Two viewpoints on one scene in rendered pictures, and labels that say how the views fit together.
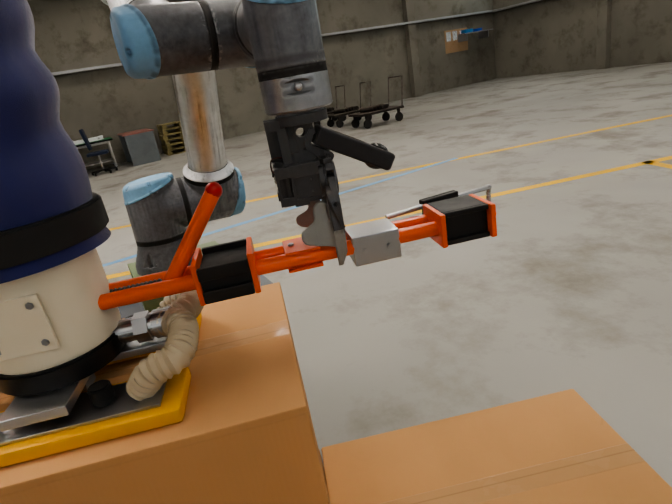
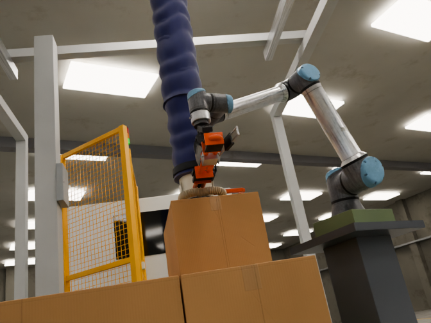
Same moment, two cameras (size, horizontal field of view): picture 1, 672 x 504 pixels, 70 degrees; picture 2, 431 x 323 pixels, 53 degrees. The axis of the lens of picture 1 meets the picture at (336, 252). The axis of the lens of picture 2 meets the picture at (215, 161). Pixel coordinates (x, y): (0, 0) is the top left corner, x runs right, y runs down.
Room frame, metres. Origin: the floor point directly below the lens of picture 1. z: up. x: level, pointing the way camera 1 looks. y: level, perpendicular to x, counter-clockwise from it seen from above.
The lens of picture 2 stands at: (0.53, -1.74, 0.38)
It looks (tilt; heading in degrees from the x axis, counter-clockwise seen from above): 22 degrees up; 85
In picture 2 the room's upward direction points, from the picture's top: 10 degrees counter-clockwise
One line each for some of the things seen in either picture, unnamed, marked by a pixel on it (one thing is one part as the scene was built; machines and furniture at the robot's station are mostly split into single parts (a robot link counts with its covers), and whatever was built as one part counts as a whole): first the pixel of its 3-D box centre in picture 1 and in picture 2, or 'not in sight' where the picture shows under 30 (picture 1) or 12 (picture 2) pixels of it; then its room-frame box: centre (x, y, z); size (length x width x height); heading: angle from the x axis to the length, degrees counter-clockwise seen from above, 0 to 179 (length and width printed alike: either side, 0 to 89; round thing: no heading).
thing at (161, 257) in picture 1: (165, 249); (347, 209); (1.41, 0.52, 0.89); 0.19 x 0.19 x 0.10
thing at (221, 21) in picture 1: (250, 32); (219, 104); (0.76, 0.07, 1.38); 0.12 x 0.12 x 0.09; 21
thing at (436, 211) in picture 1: (458, 219); (212, 142); (0.68, -0.19, 1.07); 0.08 x 0.07 x 0.05; 97
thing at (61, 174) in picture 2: not in sight; (62, 185); (-0.37, 1.45, 1.62); 0.20 x 0.05 x 0.30; 94
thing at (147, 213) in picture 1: (156, 205); (342, 184); (1.41, 0.50, 1.03); 0.17 x 0.15 x 0.18; 111
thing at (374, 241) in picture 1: (372, 241); (209, 157); (0.67, -0.06, 1.07); 0.07 x 0.07 x 0.04; 7
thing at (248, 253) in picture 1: (227, 269); (202, 174); (0.64, 0.16, 1.07); 0.10 x 0.08 x 0.06; 7
